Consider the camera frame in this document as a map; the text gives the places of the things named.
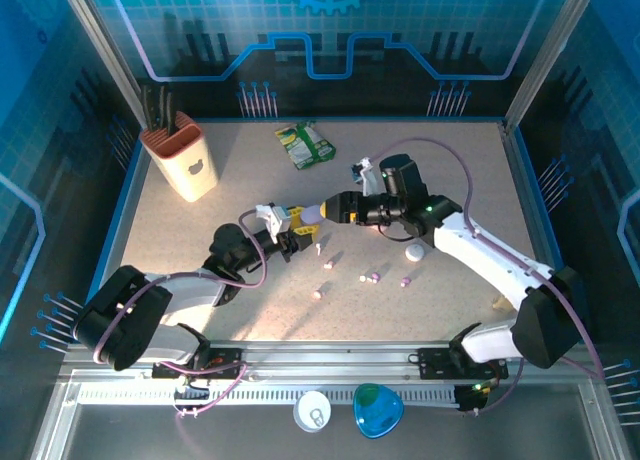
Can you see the lavender earbud case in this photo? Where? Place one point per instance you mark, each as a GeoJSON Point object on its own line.
{"type": "Point", "coordinates": [311, 214]}

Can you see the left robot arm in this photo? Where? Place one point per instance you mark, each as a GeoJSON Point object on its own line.
{"type": "Point", "coordinates": [190, 290]}

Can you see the green snack bag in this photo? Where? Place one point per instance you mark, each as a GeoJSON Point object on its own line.
{"type": "Point", "coordinates": [305, 145]}

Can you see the beige knife block orange top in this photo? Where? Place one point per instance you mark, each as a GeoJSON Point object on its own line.
{"type": "Point", "coordinates": [187, 165]}

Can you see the white can with pull tab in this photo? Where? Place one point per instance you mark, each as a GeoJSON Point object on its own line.
{"type": "Point", "coordinates": [313, 411]}

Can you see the blue triangular container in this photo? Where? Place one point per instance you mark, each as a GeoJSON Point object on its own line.
{"type": "Point", "coordinates": [377, 411]}

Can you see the black controller box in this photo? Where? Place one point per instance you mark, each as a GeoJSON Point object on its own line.
{"type": "Point", "coordinates": [470, 400]}

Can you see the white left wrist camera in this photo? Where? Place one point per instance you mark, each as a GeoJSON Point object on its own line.
{"type": "Point", "coordinates": [272, 219]}

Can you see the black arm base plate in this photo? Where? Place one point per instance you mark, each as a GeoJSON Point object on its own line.
{"type": "Point", "coordinates": [435, 364]}
{"type": "Point", "coordinates": [225, 364]}

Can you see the aluminium rail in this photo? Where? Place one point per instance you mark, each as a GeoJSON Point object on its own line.
{"type": "Point", "coordinates": [330, 355]}

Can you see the aluminium frame post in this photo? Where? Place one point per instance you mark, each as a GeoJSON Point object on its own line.
{"type": "Point", "coordinates": [545, 50]}
{"type": "Point", "coordinates": [100, 50]}

